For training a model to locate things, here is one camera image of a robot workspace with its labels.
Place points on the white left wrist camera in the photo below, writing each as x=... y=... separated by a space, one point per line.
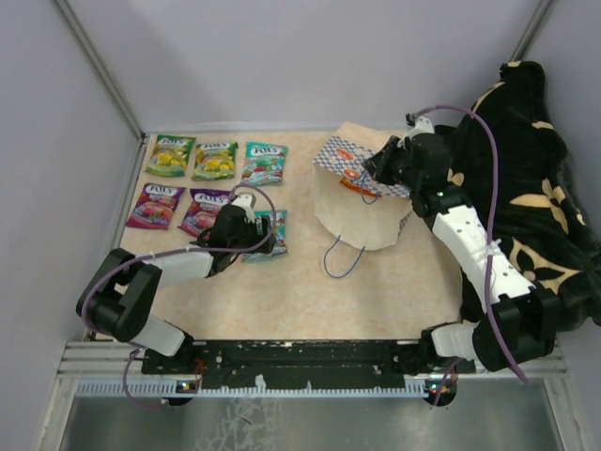
x=246 y=201

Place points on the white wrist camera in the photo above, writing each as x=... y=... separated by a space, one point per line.
x=418 y=125
x=246 y=201

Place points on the black floral blanket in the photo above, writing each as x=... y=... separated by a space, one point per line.
x=537 y=218

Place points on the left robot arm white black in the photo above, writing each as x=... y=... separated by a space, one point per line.
x=119 y=298

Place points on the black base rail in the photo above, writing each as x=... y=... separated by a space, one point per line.
x=292 y=365

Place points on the blue checkered paper bag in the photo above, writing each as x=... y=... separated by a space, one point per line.
x=363 y=222

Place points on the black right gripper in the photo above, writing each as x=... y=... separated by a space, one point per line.
x=377 y=164

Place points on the teal snack packet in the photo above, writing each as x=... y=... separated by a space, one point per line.
x=279 y=248
x=264 y=164

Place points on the purple snack packet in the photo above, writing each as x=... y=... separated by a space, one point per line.
x=202 y=212
x=155 y=207

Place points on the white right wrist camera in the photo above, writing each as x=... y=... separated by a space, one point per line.
x=418 y=125

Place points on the orange snack packet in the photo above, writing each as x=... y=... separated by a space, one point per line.
x=355 y=186

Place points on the green snack packet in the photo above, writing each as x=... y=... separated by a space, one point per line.
x=170 y=155
x=214 y=161

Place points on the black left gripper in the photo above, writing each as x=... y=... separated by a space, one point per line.
x=257 y=239

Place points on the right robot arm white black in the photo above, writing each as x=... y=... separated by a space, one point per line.
x=520 y=318

